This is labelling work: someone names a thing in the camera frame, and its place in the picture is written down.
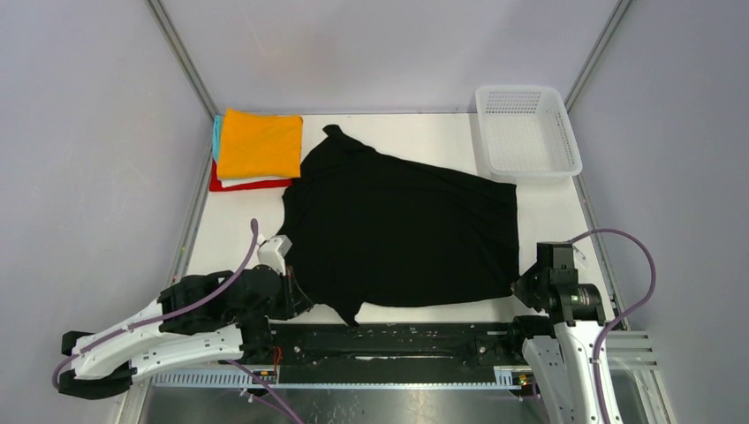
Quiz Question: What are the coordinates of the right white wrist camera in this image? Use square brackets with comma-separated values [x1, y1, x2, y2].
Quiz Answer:
[571, 245, 588, 270]

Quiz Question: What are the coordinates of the aluminium frame rail right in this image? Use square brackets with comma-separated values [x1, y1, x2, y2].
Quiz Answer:
[564, 0, 635, 113]

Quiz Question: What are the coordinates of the folded white t shirt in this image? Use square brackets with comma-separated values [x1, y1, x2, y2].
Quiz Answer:
[215, 163, 294, 190]

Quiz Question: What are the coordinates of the folded red t shirt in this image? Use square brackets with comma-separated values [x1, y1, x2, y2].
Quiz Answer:
[208, 161, 291, 193]

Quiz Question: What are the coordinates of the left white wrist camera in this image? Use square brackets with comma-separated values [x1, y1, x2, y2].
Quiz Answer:
[256, 235, 292, 276]

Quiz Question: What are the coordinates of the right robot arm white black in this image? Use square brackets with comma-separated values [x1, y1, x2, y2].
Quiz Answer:
[506, 242, 623, 423]

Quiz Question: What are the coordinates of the white plastic basket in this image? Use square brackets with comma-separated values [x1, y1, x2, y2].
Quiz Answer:
[474, 85, 583, 185]

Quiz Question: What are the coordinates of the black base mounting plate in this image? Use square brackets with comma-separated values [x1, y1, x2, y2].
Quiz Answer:
[238, 322, 531, 382]

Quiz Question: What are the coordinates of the folded cyan t shirt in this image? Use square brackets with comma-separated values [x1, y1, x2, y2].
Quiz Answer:
[211, 115, 223, 163]

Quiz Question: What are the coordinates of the white slotted cable duct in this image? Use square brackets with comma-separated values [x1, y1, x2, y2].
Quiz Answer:
[150, 367, 523, 390]

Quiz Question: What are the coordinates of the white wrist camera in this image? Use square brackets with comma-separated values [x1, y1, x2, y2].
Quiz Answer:
[256, 235, 292, 276]
[571, 245, 588, 270]

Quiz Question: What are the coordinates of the folded orange t shirt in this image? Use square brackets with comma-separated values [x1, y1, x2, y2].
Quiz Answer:
[216, 109, 303, 181]

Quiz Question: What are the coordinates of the aluminium frame rail left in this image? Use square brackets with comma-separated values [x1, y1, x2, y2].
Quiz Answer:
[145, 0, 219, 121]

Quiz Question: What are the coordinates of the black t shirt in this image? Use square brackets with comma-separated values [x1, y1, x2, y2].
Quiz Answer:
[280, 125, 519, 325]

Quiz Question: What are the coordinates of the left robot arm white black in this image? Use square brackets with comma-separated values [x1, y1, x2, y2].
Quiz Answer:
[53, 265, 314, 400]

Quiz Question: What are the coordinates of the aluminium frame rail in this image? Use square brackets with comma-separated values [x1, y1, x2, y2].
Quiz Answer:
[564, 0, 635, 113]
[145, 0, 219, 121]

